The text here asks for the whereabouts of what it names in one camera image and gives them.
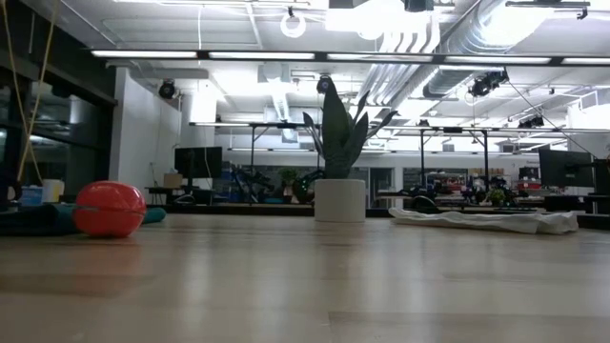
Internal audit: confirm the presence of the black background station frame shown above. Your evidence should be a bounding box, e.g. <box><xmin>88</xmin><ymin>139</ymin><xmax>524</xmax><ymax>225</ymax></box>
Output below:
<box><xmin>390</xmin><ymin>125</ymin><xmax>491</xmax><ymax>192</ymax></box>
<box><xmin>189</xmin><ymin>121</ymin><xmax>321</xmax><ymax>183</ymax></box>

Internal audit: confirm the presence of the black ceiling camera rig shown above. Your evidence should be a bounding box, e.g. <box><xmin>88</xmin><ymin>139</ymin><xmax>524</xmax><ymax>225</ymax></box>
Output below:
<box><xmin>469</xmin><ymin>70</ymin><xmax>510</xmax><ymax>99</ymax></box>

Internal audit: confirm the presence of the white cable coil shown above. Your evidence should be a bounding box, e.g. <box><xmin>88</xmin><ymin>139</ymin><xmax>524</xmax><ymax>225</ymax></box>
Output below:
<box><xmin>279</xmin><ymin>10</ymin><xmax>308</xmax><ymax>39</ymax></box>

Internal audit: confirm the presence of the large red toy tomato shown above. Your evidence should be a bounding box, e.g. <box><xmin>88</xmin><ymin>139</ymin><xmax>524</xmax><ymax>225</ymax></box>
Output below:
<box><xmin>73</xmin><ymin>180</ymin><xmax>148</xmax><ymax>239</ymax></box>

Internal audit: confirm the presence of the silver ceiling duct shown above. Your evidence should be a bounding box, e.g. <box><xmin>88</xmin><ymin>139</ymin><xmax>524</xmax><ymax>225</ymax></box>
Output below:
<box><xmin>418</xmin><ymin>0</ymin><xmax>539</xmax><ymax>99</ymax></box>

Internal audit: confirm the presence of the white towel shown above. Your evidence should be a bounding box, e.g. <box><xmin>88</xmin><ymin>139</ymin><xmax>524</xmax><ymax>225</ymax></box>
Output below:
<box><xmin>388</xmin><ymin>206</ymin><xmax>580</xmax><ymax>235</ymax></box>

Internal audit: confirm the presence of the white bucket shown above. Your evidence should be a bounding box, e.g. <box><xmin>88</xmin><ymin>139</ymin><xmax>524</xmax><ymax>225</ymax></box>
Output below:
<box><xmin>41</xmin><ymin>179</ymin><xmax>66</xmax><ymax>204</ymax></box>

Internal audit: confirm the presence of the yellow cable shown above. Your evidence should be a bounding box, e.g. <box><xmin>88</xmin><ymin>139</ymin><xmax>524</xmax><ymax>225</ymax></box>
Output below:
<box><xmin>2</xmin><ymin>0</ymin><xmax>61</xmax><ymax>185</ymax></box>

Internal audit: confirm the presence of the black aluminium table frame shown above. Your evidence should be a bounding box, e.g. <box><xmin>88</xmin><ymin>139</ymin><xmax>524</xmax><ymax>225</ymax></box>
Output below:
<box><xmin>164</xmin><ymin>202</ymin><xmax>397</xmax><ymax>218</ymax></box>

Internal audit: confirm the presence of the green folded cloth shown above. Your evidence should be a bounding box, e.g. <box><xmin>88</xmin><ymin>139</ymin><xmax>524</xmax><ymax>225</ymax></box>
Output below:
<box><xmin>0</xmin><ymin>203</ymin><xmax>168</xmax><ymax>238</ymax></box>

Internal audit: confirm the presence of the long ceiling light rail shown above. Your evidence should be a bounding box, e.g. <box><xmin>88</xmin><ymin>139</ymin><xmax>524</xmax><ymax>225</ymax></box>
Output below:
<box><xmin>90</xmin><ymin>50</ymin><xmax>610</xmax><ymax>67</ymax></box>

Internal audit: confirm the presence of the black computer monitor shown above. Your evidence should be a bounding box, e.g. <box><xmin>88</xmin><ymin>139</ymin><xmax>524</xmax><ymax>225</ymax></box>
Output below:
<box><xmin>173</xmin><ymin>146</ymin><xmax>224</xmax><ymax>180</ymax></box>
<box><xmin>539</xmin><ymin>149</ymin><xmax>595</xmax><ymax>188</ymax></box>

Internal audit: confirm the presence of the white plant pot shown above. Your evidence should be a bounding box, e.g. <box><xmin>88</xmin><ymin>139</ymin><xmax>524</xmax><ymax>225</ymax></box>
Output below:
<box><xmin>313</xmin><ymin>178</ymin><xmax>367</xmax><ymax>224</ymax></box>

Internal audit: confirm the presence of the blue box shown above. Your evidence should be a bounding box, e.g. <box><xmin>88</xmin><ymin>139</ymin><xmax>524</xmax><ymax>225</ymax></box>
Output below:
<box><xmin>18</xmin><ymin>186</ymin><xmax>44</xmax><ymax>207</ymax></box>

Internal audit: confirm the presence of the black ceiling camera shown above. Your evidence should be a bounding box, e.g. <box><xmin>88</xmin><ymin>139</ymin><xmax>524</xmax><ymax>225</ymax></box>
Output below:
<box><xmin>315</xmin><ymin>74</ymin><xmax>335</xmax><ymax>95</ymax></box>
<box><xmin>158</xmin><ymin>79</ymin><xmax>178</xmax><ymax>100</ymax></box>

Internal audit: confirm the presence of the green snake plant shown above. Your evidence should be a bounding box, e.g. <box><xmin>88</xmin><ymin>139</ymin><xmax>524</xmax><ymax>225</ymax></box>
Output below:
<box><xmin>302</xmin><ymin>75</ymin><xmax>399</xmax><ymax>181</ymax></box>

